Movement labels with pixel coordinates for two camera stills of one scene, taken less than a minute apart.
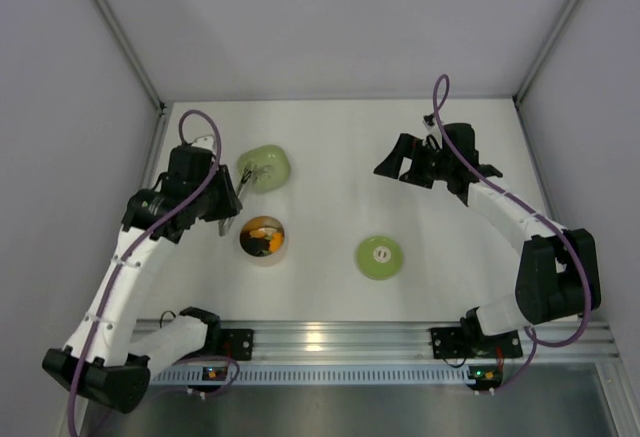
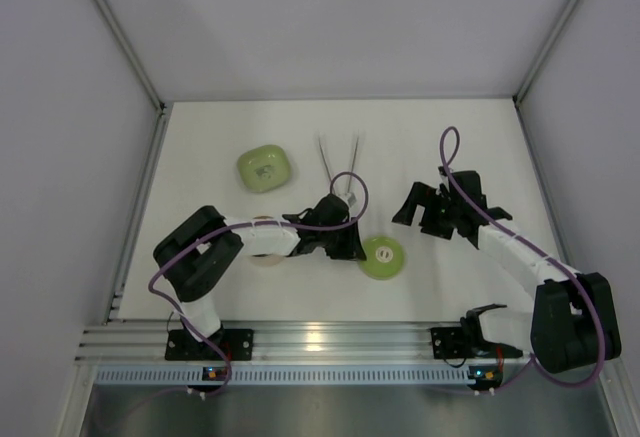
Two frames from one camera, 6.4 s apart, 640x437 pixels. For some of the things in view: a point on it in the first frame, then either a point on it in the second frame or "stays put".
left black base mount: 230,342 stays put
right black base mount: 454,342 stays put
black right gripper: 417,162 -> 430,212
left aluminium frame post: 130,52 stays put
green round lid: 379,257 stays put
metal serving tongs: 223,225 -> 328,169
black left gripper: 226,197 -> 347,245
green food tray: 272,167 stays put
